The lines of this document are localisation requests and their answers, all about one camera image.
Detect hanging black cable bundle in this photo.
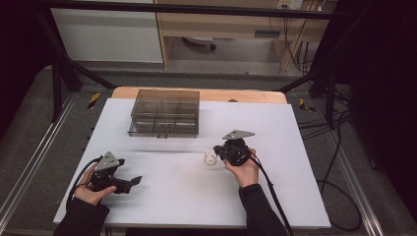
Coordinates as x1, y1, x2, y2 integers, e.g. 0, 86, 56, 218
282, 16, 317, 76

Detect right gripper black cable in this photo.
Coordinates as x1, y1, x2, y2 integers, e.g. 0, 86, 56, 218
248, 152, 295, 236

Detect white wall socket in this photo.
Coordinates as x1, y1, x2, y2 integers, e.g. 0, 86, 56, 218
277, 0, 304, 10

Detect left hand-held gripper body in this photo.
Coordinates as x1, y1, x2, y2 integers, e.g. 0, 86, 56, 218
88, 150, 133, 195

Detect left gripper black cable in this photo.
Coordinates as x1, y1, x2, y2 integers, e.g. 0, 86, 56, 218
66, 156, 103, 206

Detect yellow black tape strip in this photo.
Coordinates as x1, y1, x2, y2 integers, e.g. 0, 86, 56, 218
87, 91, 101, 110
298, 97, 317, 113

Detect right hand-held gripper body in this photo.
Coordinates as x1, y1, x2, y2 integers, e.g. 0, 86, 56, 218
221, 129, 256, 167

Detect gold bracelet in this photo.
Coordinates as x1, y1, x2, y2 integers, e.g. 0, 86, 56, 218
203, 147, 219, 168

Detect light wooden desk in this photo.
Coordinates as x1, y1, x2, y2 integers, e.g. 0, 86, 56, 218
153, 0, 338, 73

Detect black floor cables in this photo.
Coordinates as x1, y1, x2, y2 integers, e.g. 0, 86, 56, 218
296, 109, 364, 232

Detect white cabinet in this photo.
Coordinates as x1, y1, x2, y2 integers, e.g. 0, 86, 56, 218
51, 7, 164, 64

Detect black curtain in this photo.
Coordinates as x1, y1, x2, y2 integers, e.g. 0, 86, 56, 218
0, 0, 55, 136
338, 0, 417, 212

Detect aluminium rail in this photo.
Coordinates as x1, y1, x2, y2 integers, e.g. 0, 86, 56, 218
323, 130, 386, 236
0, 92, 79, 224

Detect transparent brown drawer box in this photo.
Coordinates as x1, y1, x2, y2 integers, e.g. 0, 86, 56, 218
129, 88, 201, 139

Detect white table board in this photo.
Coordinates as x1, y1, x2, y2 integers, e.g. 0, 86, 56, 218
53, 97, 332, 229

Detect black metal frame bar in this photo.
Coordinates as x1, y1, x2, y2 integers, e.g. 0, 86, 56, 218
42, 0, 336, 20

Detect office chair base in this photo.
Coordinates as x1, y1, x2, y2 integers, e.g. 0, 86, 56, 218
182, 35, 217, 51

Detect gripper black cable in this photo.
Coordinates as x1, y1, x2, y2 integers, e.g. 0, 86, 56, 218
248, 152, 295, 236
66, 156, 103, 206

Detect person's right hand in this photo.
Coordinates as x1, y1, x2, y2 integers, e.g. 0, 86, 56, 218
224, 147, 261, 189

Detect black metal frame strut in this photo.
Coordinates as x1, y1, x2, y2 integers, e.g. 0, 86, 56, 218
32, 9, 116, 123
278, 63, 339, 130

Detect wooden table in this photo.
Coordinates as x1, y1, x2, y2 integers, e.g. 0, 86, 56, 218
111, 86, 288, 105

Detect transparent brown drawer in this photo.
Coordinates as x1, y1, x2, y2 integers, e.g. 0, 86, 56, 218
127, 100, 200, 139

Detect person's left hand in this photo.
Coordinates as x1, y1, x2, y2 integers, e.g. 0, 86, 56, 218
73, 163, 118, 207

